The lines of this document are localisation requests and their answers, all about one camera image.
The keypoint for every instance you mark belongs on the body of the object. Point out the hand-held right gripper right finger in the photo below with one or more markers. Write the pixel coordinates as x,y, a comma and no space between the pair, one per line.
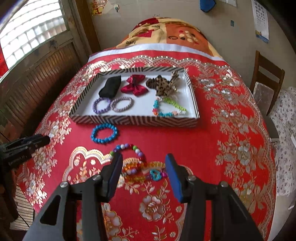
172,179

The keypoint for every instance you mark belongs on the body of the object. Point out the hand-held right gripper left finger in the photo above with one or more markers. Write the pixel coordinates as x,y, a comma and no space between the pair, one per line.
115,176

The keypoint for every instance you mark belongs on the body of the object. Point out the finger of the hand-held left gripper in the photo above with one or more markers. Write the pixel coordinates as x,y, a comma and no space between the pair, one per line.
37,141

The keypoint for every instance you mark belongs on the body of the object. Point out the striped cardboard box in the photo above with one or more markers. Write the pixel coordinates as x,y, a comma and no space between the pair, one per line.
138,109

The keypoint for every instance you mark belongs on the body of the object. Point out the black hair band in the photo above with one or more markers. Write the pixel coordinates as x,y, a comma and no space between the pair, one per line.
110,86

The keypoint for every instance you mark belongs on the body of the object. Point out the red satin hair bow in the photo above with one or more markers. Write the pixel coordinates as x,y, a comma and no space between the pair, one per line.
134,86

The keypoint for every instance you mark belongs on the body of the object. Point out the leopard print hair bow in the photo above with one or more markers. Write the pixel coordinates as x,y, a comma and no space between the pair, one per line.
163,85

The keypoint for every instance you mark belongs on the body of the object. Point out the teal heart hair clip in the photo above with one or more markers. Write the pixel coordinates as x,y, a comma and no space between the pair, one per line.
155,175

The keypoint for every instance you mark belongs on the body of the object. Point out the red floral tablecloth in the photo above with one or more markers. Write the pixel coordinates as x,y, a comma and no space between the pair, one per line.
208,150

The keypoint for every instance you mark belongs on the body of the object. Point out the wooden slatted door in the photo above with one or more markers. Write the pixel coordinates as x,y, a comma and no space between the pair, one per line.
46,76

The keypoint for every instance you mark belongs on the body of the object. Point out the glass block window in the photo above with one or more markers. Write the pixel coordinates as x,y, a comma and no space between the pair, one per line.
32,30

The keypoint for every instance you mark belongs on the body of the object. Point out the white floral cloth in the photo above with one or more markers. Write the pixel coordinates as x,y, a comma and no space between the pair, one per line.
285,139

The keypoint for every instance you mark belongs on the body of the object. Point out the wooden chair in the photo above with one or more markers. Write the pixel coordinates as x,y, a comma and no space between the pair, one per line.
259,69

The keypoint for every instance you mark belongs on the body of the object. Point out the orange printed blanket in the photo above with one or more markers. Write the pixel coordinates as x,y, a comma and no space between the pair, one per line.
175,34

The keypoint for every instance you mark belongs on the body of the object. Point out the paper notes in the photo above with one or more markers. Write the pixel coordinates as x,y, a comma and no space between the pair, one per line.
231,1

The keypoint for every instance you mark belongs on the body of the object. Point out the red gold wall decoration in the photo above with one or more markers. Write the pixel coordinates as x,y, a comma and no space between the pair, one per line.
97,8

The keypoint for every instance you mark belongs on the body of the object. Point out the white wall hook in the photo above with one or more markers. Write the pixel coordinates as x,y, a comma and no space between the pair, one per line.
116,8

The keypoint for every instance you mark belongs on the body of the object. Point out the wall calendar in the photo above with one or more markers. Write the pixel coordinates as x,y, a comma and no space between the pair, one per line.
261,20

